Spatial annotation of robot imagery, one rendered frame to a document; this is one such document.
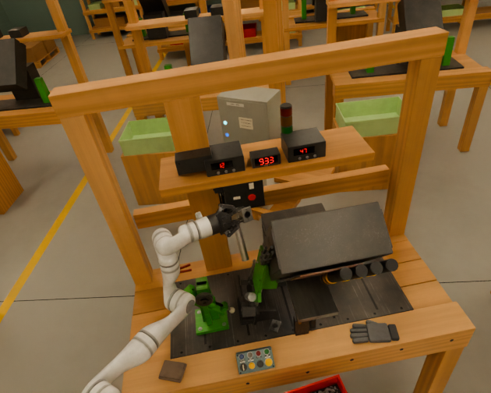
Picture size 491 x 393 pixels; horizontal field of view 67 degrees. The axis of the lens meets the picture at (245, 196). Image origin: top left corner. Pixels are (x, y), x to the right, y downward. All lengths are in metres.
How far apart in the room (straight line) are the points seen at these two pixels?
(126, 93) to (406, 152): 1.24
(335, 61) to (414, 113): 0.46
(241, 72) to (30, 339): 2.65
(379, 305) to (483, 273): 1.66
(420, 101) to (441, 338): 1.00
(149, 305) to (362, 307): 1.03
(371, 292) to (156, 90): 1.31
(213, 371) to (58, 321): 1.94
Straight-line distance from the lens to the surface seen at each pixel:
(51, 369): 3.17
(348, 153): 1.61
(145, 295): 2.04
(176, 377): 1.69
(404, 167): 1.92
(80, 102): 1.51
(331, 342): 1.73
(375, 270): 1.21
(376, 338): 1.74
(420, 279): 2.03
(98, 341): 3.12
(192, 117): 1.49
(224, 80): 1.44
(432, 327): 1.86
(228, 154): 1.51
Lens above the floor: 2.39
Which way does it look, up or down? 38 degrees down
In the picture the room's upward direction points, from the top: 8 degrees counter-clockwise
